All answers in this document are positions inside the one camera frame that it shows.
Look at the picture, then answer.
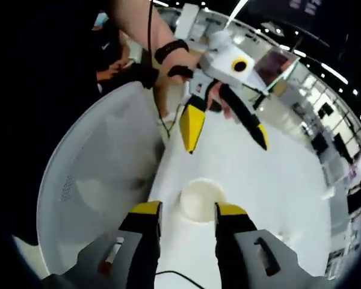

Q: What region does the black cable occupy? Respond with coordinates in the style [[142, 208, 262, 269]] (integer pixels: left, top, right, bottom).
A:
[[155, 270, 207, 287], [146, 0, 171, 140]]

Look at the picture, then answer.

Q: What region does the white side desk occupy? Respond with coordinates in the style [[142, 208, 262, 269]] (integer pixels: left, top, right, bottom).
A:
[[243, 82, 273, 99]]

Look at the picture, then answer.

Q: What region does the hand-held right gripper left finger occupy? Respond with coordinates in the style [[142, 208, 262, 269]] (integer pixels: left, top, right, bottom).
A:
[[42, 200, 164, 289]]

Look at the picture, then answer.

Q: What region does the person's left hand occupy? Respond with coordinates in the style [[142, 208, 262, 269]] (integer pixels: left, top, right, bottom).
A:
[[164, 52, 205, 87]]

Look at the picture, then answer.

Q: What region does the black wristband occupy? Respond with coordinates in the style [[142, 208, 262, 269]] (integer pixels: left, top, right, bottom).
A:
[[153, 39, 190, 64]]

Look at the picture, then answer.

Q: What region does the green printed paper cup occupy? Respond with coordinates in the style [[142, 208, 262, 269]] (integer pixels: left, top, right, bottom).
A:
[[180, 178, 228, 223]]

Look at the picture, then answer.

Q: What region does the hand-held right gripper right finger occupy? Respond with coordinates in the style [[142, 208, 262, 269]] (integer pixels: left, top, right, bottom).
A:
[[214, 202, 330, 289]]

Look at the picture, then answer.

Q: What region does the person's black clothing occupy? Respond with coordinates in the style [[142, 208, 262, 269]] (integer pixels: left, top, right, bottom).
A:
[[32, 0, 133, 100]]

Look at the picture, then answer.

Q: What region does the person's leg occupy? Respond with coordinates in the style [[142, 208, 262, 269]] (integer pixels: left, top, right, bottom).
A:
[[153, 81, 177, 121]]

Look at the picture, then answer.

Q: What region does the black pouch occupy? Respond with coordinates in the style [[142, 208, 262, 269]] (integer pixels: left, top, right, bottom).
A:
[[128, 61, 159, 90]]

